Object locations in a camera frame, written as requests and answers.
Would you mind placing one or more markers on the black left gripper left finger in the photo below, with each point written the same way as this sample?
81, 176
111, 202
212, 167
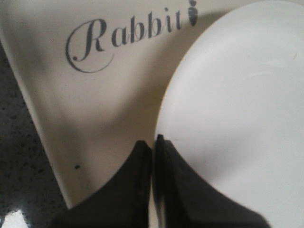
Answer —
123, 202

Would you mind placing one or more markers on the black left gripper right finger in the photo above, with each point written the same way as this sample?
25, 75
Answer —
184, 200

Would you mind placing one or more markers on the white round plate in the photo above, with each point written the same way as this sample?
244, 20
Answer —
234, 109

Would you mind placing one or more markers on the cream rabbit serving tray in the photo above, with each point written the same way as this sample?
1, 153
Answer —
93, 73

